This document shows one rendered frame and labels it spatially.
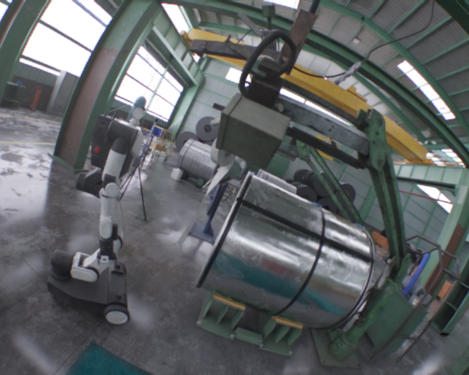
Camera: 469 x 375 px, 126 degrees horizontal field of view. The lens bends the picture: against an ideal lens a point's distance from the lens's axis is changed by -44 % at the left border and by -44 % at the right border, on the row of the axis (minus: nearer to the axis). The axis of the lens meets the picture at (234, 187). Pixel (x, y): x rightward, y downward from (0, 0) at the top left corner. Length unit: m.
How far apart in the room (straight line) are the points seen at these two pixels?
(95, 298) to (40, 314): 0.47
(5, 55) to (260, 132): 3.00
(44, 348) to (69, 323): 0.30
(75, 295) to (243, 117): 1.55
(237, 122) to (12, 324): 1.77
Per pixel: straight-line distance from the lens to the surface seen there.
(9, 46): 3.17
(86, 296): 1.71
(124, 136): 1.07
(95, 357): 1.62
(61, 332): 1.71
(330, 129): 1.08
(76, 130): 4.69
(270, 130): 0.64
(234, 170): 1.48
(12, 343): 1.68
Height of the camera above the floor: 1.45
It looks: 8 degrees down
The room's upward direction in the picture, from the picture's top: 25 degrees clockwise
